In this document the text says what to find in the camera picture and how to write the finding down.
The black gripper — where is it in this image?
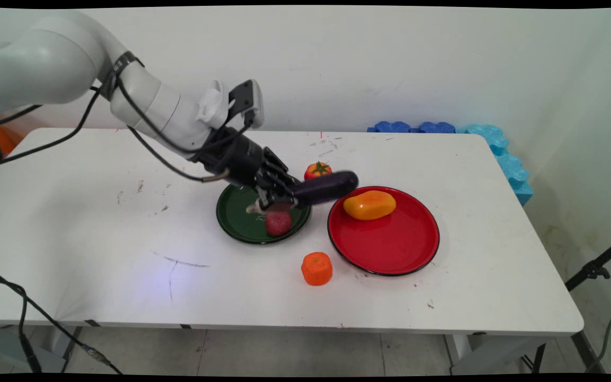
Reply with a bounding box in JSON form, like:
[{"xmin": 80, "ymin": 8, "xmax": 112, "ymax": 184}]
[{"xmin": 195, "ymin": 127, "xmax": 299, "ymax": 211}]

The purple toy eggplant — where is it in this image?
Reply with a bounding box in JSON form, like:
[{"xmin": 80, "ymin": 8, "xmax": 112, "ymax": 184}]
[{"xmin": 246, "ymin": 170, "xmax": 360, "ymax": 215}]

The orange object behind arm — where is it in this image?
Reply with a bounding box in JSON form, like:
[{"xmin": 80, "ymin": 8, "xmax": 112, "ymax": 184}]
[{"xmin": 0, "ymin": 113, "xmax": 26, "ymax": 178}]

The red toy strawberry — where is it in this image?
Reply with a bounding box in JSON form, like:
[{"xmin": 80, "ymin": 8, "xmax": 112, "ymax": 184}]
[{"xmin": 264, "ymin": 210, "xmax": 293, "ymax": 237}]

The red toy tomato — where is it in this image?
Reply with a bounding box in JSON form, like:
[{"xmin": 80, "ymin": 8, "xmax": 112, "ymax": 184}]
[{"xmin": 304, "ymin": 161, "xmax": 334, "ymax": 181}]

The dark green plate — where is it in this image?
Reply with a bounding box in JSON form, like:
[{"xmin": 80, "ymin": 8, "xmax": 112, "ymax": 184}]
[{"xmin": 216, "ymin": 180, "xmax": 313, "ymax": 245}]

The orange toy tangerine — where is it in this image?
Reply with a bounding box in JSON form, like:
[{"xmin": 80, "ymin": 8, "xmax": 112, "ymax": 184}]
[{"xmin": 301, "ymin": 251, "xmax": 334, "ymax": 287}]

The yellow orange toy mango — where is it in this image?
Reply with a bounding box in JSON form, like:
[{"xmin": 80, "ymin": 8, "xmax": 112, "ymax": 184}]
[{"xmin": 343, "ymin": 190, "xmax": 397, "ymax": 221}]

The red plate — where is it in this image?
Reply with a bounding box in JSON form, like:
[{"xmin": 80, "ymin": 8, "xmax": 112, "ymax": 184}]
[{"xmin": 327, "ymin": 186, "xmax": 440, "ymax": 277}]

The dark blue foam piece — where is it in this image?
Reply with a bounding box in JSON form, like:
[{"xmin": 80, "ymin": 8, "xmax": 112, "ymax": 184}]
[
  {"xmin": 411, "ymin": 121, "xmax": 456, "ymax": 134},
  {"xmin": 367, "ymin": 121, "xmax": 412, "ymax": 134}
]

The light blue foam piece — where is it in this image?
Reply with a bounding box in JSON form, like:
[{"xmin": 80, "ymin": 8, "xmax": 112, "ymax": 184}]
[{"xmin": 455, "ymin": 124, "xmax": 535, "ymax": 207}]

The black tripod stand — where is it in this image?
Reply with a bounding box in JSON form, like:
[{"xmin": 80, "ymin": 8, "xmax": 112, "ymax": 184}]
[{"xmin": 565, "ymin": 233, "xmax": 611, "ymax": 292}]

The black table leg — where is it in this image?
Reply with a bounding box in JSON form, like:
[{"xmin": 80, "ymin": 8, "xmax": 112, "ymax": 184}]
[{"xmin": 520, "ymin": 331, "xmax": 606, "ymax": 375}]

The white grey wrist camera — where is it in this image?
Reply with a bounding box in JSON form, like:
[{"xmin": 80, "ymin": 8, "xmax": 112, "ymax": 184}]
[{"xmin": 196, "ymin": 79, "xmax": 265, "ymax": 131}]

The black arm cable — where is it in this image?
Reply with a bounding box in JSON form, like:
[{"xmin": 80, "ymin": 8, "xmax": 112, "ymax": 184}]
[{"xmin": 0, "ymin": 80, "xmax": 257, "ymax": 184}]

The black strap on arm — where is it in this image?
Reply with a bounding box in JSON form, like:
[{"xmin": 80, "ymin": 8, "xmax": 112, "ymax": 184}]
[{"xmin": 98, "ymin": 51, "xmax": 145, "ymax": 102}]

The black floor cable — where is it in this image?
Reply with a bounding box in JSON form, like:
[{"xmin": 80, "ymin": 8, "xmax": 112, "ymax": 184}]
[{"xmin": 0, "ymin": 262, "xmax": 124, "ymax": 375}]

